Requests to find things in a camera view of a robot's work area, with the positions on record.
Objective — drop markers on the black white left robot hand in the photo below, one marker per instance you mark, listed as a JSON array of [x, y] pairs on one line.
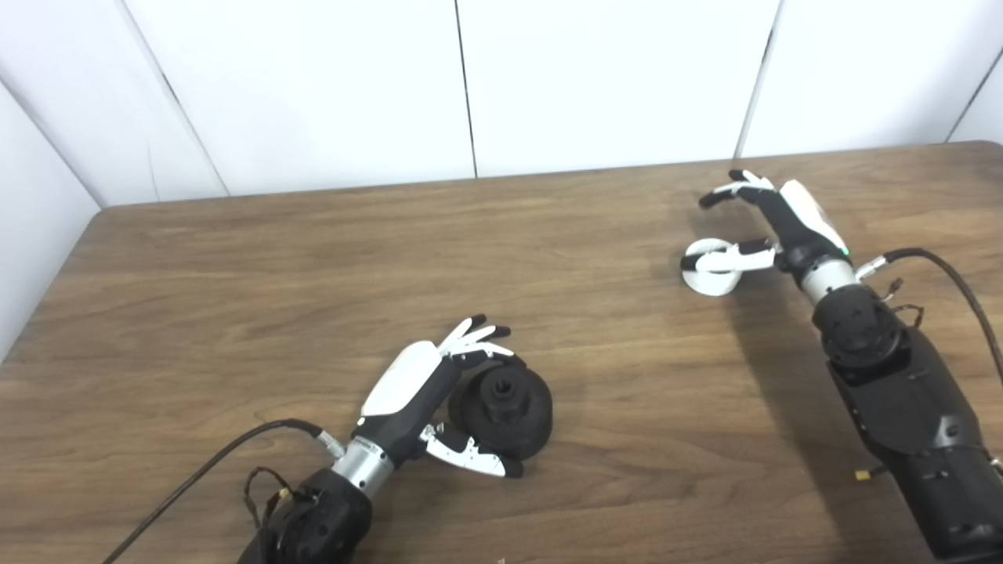
[[407, 384]]

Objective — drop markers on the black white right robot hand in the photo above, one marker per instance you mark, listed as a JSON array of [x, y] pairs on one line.
[[791, 227]]

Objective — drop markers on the round black plastic part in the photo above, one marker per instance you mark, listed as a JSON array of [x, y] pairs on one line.
[[509, 415]]

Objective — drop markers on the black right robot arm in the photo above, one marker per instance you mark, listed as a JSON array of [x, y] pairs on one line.
[[909, 399]]

